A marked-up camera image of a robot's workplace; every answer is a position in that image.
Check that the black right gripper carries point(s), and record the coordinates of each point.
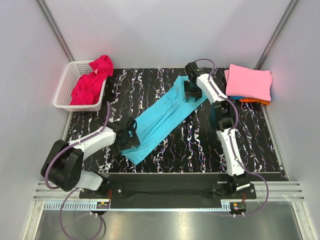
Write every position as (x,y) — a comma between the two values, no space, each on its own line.
(197,95)

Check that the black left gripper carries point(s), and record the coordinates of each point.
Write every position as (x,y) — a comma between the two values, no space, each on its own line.
(133,142)

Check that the cyan t shirt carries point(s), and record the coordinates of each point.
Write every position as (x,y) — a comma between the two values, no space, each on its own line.
(160,119)

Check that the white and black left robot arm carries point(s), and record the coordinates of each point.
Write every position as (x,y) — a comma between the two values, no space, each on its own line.
(63,167)

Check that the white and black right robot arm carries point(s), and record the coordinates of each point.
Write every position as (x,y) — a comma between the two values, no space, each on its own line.
(223,119)

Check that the blue folded t shirt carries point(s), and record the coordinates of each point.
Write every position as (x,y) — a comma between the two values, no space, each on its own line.
(237,98)

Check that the pink folded t shirt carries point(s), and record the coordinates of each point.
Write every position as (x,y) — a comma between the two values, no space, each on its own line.
(248,83)

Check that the orange folded t shirt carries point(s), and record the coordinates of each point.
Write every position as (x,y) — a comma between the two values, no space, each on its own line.
(254,100)

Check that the black marbled table mat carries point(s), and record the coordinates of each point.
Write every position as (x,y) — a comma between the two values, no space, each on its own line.
(192,147)

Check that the red t shirt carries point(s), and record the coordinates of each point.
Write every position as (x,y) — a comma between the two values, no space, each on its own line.
(88,87)

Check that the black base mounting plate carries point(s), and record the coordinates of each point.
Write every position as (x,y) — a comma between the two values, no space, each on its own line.
(167,191)

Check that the white plastic basket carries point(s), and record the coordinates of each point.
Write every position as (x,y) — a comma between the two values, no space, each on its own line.
(63,96)

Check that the white slotted cable duct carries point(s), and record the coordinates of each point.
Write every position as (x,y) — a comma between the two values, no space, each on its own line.
(77,205)

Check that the aluminium frame rail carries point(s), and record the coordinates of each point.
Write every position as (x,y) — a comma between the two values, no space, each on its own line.
(289,191)

